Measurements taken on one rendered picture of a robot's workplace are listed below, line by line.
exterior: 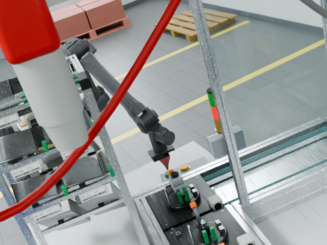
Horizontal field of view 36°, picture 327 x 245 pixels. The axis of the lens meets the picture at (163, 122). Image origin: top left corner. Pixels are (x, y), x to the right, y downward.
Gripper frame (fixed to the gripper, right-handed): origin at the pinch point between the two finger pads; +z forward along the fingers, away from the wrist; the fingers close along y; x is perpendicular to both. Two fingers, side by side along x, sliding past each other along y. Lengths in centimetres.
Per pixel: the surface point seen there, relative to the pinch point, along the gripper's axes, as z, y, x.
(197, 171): 4.2, 11.1, -5.4
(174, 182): -7.6, -2.4, -24.4
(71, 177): -33, -35, -38
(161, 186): 3.9, -5.5, -5.6
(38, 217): -28, -48, -45
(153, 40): -93, -15, -133
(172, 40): 92, 127, 461
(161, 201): 2.9, -8.6, -17.5
